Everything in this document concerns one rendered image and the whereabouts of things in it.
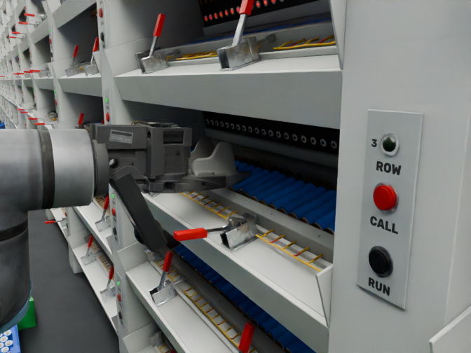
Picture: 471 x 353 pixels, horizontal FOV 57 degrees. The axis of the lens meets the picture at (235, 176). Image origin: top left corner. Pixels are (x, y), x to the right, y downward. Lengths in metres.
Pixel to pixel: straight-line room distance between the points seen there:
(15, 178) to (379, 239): 0.35
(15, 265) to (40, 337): 0.83
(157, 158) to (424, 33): 0.34
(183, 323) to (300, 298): 0.36
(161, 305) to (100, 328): 0.56
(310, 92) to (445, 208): 0.14
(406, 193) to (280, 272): 0.20
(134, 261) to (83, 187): 0.46
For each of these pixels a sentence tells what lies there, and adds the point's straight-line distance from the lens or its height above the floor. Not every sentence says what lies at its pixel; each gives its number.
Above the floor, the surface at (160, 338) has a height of 0.13.
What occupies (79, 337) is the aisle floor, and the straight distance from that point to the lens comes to 1.31.
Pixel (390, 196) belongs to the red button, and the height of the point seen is 0.61.
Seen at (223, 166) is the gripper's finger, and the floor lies 0.57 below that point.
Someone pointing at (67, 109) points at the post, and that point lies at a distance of 1.56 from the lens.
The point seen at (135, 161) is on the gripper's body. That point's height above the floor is 0.58.
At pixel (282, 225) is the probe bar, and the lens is 0.47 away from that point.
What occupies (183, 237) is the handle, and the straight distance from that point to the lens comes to 0.46.
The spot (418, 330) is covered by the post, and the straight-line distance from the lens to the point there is 0.30.
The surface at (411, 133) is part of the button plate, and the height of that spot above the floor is 0.65.
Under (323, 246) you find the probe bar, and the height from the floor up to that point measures 0.53.
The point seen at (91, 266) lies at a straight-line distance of 1.47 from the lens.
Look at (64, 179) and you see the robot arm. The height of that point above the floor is 0.58.
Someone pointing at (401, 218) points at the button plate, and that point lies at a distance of 0.28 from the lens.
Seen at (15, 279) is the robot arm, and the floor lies 0.47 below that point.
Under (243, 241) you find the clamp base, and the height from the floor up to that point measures 0.50.
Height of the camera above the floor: 0.68
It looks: 13 degrees down
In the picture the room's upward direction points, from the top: straight up
